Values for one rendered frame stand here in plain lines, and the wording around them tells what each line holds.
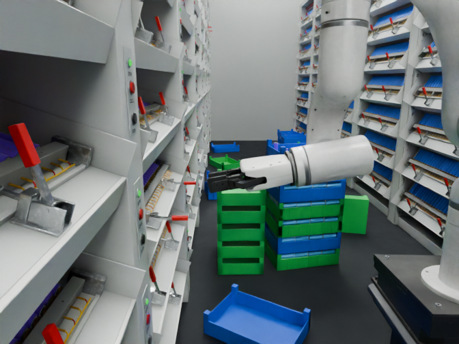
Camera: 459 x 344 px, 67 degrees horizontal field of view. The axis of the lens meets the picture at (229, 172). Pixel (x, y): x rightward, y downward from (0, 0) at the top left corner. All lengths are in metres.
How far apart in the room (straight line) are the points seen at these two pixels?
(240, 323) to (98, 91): 1.01
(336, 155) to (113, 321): 0.49
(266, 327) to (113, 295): 0.82
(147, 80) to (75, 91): 0.70
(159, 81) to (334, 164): 0.67
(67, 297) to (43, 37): 0.32
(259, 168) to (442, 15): 0.45
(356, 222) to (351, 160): 1.34
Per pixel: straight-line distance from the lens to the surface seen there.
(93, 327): 0.52
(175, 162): 1.20
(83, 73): 0.49
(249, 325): 1.31
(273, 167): 0.69
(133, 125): 0.53
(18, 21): 0.29
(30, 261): 0.30
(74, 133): 0.50
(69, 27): 0.37
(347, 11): 0.73
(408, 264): 1.04
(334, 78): 0.71
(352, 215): 2.03
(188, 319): 1.35
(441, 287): 0.93
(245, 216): 1.46
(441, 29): 0.83
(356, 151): 0.73
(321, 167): 0.71
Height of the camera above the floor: 0.83
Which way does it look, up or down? 15 degrees down
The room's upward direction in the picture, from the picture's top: straight up
